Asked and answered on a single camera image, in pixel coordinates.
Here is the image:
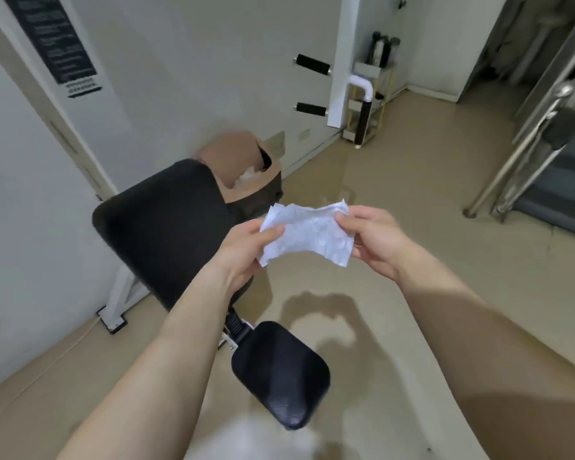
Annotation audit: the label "person's right forearm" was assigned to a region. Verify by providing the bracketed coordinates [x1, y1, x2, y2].
[393, 254, 575, 460]

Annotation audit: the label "white metal storage rack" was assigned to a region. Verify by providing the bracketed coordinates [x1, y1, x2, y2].
[342, 61, 397, 149]

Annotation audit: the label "white curved bar black grip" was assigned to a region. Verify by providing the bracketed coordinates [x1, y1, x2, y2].
[347, 75, 375, 145]

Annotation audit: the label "white exercise machine post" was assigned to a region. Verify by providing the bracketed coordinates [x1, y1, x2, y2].
[327, 0, 361, 129]

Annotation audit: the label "black padded bench backrest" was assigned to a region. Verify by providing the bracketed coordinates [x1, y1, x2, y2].
[92, 159, 255, 313]

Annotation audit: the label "black rolled mats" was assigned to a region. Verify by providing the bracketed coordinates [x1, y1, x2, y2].
[370, 31, 402, 68]

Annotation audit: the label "black padded bench seat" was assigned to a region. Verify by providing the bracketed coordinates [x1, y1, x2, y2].
[231, 321, 331, 431]

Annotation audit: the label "person's left forearm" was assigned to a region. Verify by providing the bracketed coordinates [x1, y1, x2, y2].
[57, 263, 255, 460]

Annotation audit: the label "dark grey doormat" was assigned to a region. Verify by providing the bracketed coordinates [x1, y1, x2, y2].
[513, 134, 575, 242]

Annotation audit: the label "black wall sign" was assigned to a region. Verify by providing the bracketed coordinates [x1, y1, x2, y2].
[1, 0, 103, 98]

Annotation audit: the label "person's left hand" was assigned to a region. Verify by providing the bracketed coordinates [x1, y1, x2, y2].
[209, 218, 286, 295]

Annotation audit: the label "silver metal door handle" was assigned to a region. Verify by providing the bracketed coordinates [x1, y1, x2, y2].
[462, 83, 575, 219]

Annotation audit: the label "brown lidded trash bin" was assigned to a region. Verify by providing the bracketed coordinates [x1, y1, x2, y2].
[192, 131, 284, 223]

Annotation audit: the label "person's right hand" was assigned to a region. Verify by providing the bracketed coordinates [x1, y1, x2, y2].
[335, 205, 418, 282]

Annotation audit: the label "white metal bench frame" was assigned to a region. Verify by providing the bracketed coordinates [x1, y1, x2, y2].
[96, 263, 149, 335]

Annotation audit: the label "white paper tissue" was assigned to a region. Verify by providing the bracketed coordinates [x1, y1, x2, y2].
[259, 199, 355, 269]

